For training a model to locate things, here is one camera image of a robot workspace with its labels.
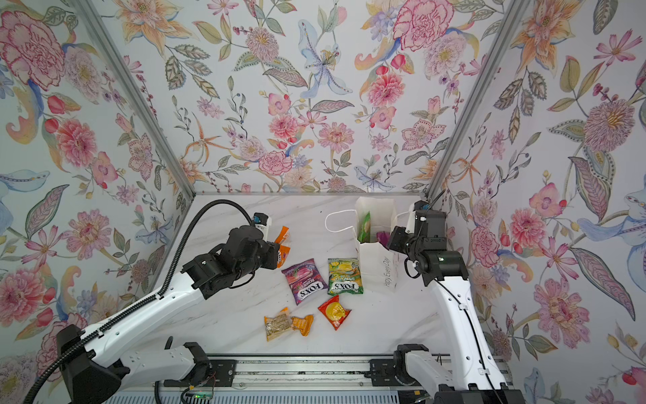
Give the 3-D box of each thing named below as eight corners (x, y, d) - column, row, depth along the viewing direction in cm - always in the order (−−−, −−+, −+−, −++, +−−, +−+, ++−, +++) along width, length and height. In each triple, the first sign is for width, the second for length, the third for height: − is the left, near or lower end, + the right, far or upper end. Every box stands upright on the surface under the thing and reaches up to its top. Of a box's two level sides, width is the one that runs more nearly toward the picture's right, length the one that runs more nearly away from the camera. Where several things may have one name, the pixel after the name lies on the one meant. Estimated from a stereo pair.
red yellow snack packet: (335, 331, 83) (335, 328, 81) (318, 308, 88) (318, 306, 86) (353, 316, 86) (353, 314, 84) (336, 295, 91) (336, 293, 89)
